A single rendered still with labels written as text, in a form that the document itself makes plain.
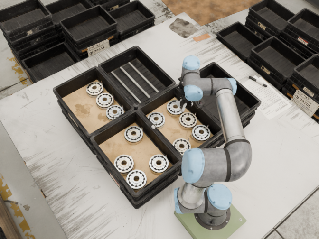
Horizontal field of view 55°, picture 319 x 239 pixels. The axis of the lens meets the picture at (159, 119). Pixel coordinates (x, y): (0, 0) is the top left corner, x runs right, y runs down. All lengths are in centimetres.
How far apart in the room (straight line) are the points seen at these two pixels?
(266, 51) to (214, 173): 207
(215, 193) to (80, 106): 92
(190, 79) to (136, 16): 188
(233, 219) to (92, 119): 93
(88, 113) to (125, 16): 150
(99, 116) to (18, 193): 110
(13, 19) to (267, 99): 224
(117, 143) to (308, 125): 121
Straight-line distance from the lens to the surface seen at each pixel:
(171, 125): 174
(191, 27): 251
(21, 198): 261
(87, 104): 185
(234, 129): 115
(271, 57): 293
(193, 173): 102
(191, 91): 126
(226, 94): 126
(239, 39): 317
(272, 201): 182
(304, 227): 265
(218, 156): 103
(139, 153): 165
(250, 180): 182
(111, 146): 168
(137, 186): 155
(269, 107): 213
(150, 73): 198
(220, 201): 142
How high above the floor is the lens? 231
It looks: 57 degrees down
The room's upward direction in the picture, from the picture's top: 4 degrees clockwise
